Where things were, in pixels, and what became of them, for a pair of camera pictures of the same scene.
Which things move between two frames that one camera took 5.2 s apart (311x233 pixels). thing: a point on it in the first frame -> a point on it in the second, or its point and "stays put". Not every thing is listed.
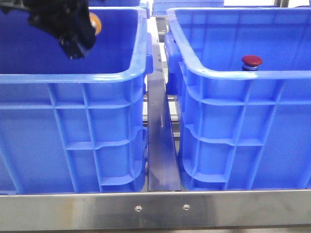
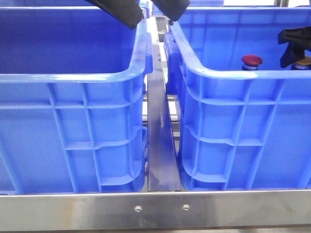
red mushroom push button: x=251 y=62 stays put
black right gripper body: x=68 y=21 -> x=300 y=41
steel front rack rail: x=168 y=210 stays put
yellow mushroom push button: x=95 y=23 -> x=303 y=64
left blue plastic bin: x=75 y=124 stays put
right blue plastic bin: x=238 y=129 stays put
